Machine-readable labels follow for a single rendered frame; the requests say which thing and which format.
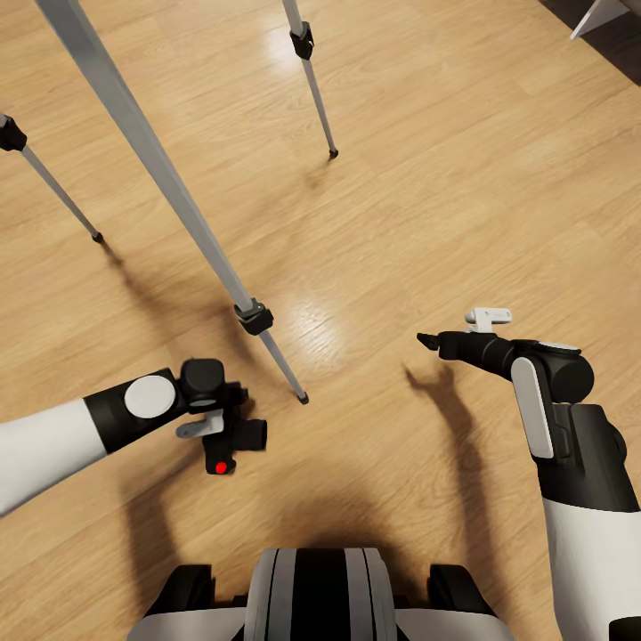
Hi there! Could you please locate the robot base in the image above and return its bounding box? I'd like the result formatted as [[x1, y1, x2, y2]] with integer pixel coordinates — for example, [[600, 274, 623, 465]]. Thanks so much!
[[126, 565, 515, 641]]

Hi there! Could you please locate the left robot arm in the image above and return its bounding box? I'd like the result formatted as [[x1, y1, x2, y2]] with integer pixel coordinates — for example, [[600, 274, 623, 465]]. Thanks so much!
[[0, 359, 248, 518]]

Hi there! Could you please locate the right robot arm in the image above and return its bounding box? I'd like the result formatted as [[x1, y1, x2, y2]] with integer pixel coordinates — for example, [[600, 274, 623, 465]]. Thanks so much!
[[417, 307, 641, 641]]

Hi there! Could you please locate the camera tripod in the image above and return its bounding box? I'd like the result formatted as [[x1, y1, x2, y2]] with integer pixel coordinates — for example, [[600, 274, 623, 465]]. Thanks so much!
[[0, 0, 338, 405]]

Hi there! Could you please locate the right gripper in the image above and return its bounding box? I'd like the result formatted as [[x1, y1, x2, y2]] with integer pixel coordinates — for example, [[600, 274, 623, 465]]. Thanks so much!
[[417, 331, 506, 372]]

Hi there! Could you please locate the digital camera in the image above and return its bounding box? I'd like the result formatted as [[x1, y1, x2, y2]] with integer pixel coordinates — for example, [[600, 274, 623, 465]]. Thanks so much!
[[202, 406, 267, 475]]

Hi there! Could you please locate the robot trunk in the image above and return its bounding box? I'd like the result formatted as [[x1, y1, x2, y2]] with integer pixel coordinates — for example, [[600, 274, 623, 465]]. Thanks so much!
[[244, 548, 397, 641]]

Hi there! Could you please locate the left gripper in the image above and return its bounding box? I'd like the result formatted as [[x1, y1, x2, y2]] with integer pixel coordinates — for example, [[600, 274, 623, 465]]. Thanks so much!
[[186, 382, 248, 415]]

